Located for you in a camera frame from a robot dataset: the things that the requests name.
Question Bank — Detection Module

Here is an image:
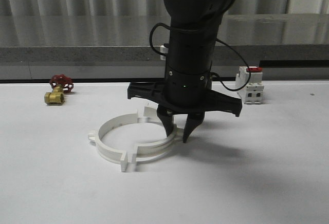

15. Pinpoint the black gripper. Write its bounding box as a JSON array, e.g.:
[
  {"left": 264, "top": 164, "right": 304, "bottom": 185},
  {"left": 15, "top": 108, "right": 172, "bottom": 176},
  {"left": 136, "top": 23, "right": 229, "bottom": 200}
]
[{"left": 127, "top": 63, "right": 242, "bottom": 143}]

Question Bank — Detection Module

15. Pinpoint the white half pipe clamp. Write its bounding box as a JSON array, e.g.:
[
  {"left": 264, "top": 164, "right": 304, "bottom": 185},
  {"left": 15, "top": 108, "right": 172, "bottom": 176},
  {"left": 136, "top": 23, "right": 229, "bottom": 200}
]
[
  {"left": 88, "top": 111, "right": 138, "bottom": 172},
  {"left": 131, "top": 104, "right": 183, "bottom": 167}
]

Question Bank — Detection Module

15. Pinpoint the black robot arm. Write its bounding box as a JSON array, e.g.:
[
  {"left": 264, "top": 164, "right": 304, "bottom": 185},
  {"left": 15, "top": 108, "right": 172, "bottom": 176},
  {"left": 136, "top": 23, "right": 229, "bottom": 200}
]
[{"left": 127, "top": 0, "right": 242, "bottom": 141}]

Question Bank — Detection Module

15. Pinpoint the small white connector block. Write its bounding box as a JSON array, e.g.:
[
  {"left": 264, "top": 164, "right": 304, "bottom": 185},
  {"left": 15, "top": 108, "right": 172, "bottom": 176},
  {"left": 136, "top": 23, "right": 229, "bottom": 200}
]
[{"left": 159, "top": 44, "right": 169, "bottom": 61}]

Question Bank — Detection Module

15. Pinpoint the brass valve red handwheel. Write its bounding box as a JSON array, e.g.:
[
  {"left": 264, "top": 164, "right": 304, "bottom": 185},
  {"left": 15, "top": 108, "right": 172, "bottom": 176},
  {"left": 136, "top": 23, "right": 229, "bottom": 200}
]
[{"left": 44, "top": 74, "right": 74, "bottom": 105}]

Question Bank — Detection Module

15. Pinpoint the grey stone counter ledge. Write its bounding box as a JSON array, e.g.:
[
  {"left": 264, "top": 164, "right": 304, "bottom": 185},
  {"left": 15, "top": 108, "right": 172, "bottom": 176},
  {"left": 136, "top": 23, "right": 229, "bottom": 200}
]
[{"left": 1, "top": 14, "right": 328, "bottom": 82}]

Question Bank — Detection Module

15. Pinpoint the white circuit breaker red switch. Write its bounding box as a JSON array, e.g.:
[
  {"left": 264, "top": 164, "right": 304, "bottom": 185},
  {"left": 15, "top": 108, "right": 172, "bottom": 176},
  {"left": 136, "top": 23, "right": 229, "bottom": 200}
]
[{"left": 235, "top": 66, "right": 264, "bottom": 104}]

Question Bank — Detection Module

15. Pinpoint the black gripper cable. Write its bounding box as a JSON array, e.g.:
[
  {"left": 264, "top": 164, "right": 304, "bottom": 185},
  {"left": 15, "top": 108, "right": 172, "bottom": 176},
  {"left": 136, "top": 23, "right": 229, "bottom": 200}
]
[{"left": 149, "top": 22, "right": 254, "bottom": 91}]

